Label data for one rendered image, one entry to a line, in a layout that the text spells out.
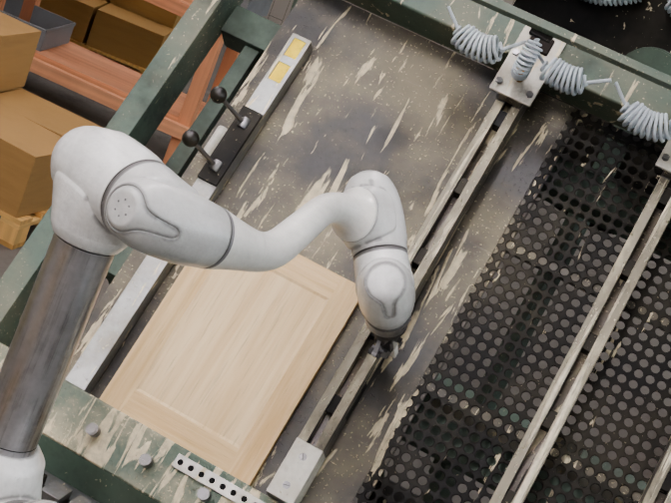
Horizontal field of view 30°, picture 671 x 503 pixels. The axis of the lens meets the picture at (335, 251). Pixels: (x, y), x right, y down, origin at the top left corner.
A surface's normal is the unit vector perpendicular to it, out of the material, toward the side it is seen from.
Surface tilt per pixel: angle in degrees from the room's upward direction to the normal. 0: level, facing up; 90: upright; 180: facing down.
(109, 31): 90
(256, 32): 54
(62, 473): 90
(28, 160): 90
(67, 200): 92
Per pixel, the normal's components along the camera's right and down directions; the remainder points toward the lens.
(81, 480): -0.34, 0.19
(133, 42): -0.07, 0.31
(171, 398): -0.06, -0.36
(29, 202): 0.86, 0.45
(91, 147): -0.27, -0.67
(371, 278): -0.28, -0.26
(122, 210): -0.50, -0.14
